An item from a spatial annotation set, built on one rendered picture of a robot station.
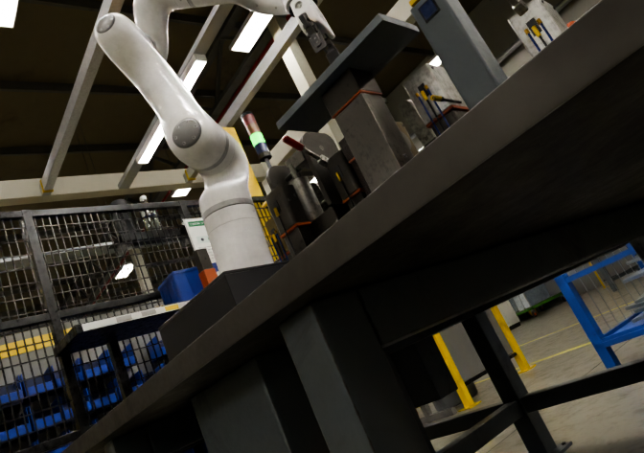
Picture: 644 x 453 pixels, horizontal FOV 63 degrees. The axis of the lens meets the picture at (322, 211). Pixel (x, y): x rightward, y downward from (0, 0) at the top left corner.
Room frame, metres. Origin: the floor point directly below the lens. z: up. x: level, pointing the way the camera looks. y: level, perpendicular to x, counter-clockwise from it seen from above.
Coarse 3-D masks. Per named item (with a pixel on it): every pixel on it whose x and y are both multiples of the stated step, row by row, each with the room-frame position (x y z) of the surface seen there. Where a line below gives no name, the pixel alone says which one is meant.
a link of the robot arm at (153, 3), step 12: (144, 0) 1.10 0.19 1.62; (156, 0) 1.11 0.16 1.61; (168, 0) 1.11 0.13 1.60; (180, 0) 1.11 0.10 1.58; (144, 12) 1.13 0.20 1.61; (156, 12) 1.13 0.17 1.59; (168, 12) 1.15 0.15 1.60; (144, 24) 1.15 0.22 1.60; (156, 24) 1.15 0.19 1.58; (156, 36) 1.18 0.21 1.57; (156, 48) 1.19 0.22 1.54; (168, 48) 1.21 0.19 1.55
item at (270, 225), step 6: (270, 222) 1.49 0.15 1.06; (270, 228) 1.50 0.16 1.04; (276, 228) 1.48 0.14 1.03; (270, 234) 1.51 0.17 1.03; (276, 234) 1.48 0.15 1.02; (276, 240) 1.49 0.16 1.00; (282, 240) 1.48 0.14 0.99; (276, 246) 1.50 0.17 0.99; (282, 246) 1.48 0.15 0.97; (276, 252) 1.51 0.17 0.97; (282, 252) 1.50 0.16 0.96; (288, 252) 1.48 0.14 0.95; (282, 258) 1.51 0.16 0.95; (288, 258) 1.50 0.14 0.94
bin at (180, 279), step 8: (216, 264) 1.95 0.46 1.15; (176, 272) 1.84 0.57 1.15; (184, 272) 1.86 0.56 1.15; (192, 272) 1.88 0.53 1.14; (168, 280) 1.87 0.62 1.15; (176, 280) 1.84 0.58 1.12; (184, 280) 1.86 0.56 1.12; (192, 280) 1.88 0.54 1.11; (160, 288) 1.93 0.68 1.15; (168, 288) 1.88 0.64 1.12; (176, 288) 1.84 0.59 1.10; (184, 288) 1.85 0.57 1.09; (192, 288) 1.86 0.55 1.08; (200, 288) 1.89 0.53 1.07; (168, 296) 1.90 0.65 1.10; (176, 296) 1.85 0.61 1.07; (184, 296) 1.84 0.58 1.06; (192, 296) 1.86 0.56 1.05; (168, 304) 1.92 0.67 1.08
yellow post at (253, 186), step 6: (228, 132) 2.52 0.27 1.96; (234, 132) 2.55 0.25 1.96; (234, 138) 2.54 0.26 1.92; (240, 144) 2.55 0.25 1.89; (252, 174) 2.55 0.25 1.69; (252, 180) 2.54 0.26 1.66; (252, 186) 2.53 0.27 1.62; (258, 186) 2.56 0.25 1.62; (252, 192) 2.51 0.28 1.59; (258, 192) 2.54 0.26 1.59; (258, 210) 2.51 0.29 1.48; (264, 210) 2.54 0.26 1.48; (264, 228) 2.50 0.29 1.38; (264, 234) 2.49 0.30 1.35; (270, 240) 2.50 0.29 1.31; (270, 246) 2.49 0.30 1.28
